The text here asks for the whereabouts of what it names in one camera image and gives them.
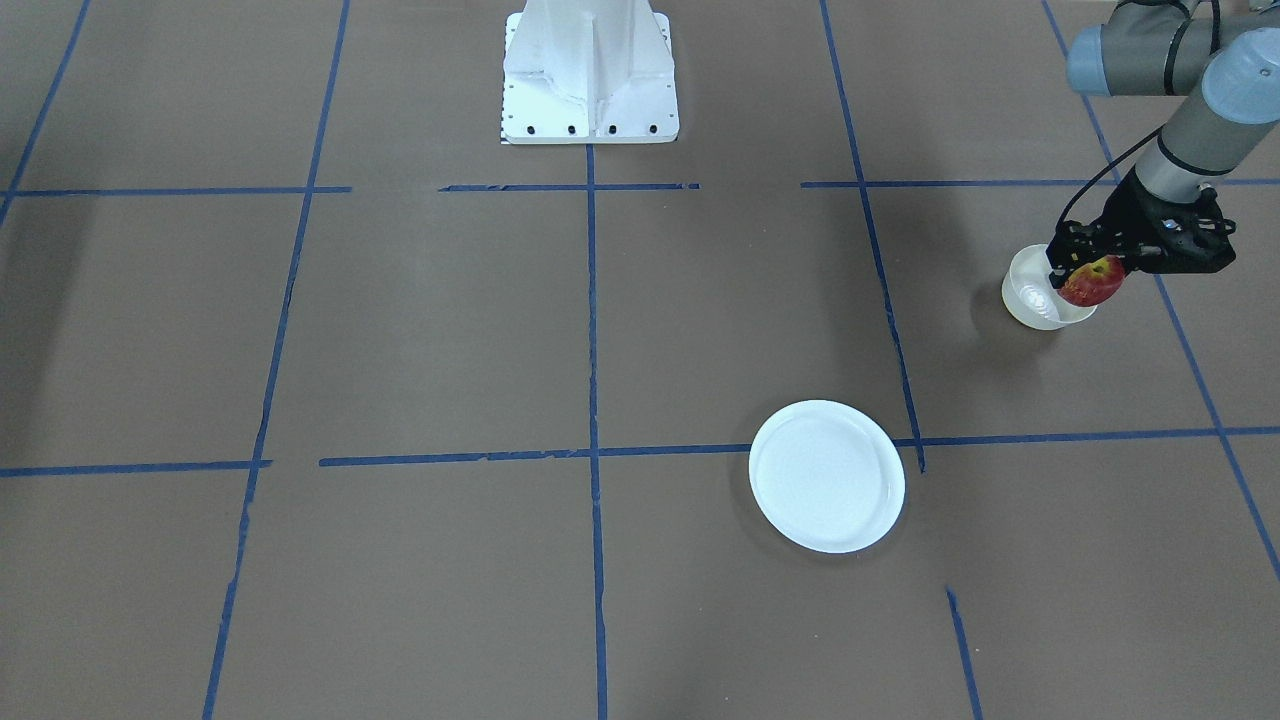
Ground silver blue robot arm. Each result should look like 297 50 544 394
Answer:
1044 1 1279 306

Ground white plate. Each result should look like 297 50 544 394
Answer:
748 398 906 555

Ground white bowl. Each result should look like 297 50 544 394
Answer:
1001 243 1096 331

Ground red yellow apple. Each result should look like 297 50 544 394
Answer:
1057 260 1126 307

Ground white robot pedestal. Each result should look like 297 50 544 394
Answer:
500 1 681 145

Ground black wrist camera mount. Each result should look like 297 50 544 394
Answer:
1124 184 1236 275

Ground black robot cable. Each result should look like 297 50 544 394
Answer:
1055 0 1226 241

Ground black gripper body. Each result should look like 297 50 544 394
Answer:
1098 168 1198 255

